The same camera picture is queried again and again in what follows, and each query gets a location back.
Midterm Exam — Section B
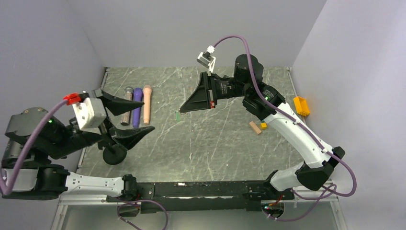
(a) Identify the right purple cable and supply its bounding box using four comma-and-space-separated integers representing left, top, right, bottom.
213, 34, 358, 201

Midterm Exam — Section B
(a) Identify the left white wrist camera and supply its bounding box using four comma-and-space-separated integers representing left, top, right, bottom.
72, 98, 107, 134

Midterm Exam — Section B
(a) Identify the tan rectangular wooden block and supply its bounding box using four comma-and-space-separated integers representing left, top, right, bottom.
249, 121, 262, 135

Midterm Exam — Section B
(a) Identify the pink microphone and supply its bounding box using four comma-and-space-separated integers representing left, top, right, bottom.
143, 85, 152, 125

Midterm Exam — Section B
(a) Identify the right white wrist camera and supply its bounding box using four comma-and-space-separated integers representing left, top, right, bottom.
196, 46, 216, 75

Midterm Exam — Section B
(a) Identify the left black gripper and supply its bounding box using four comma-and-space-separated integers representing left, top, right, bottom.
47, 89, 158, 160

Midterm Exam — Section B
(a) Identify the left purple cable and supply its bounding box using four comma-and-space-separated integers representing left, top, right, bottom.
0, 99, 69, 196

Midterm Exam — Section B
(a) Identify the yellow plastic bin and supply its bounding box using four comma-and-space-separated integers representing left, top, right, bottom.
293, 96, 310, 117

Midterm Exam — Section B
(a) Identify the yellow small wooden block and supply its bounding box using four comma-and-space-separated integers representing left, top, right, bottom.
260, 122, 268, 130

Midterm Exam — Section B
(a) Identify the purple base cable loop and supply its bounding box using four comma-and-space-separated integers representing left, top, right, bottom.
116, 199, 169, 230

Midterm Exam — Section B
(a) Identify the glitter silver microphone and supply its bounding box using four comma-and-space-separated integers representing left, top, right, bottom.
120, 87, 134, 126

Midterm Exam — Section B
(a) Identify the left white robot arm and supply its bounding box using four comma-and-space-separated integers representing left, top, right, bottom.
0, 89, 154, 201

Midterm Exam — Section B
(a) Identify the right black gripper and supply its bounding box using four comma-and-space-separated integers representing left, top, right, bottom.
180, 71, 250, 112

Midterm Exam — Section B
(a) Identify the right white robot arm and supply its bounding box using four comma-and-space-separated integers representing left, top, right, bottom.
180, 52, 345, 199

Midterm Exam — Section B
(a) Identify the purple microphone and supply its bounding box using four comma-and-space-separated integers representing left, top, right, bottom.
132, 87, 144, 128

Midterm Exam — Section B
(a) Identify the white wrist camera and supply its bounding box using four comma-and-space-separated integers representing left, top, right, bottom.
72, 98, 107, 134
196, 46, 216, 75

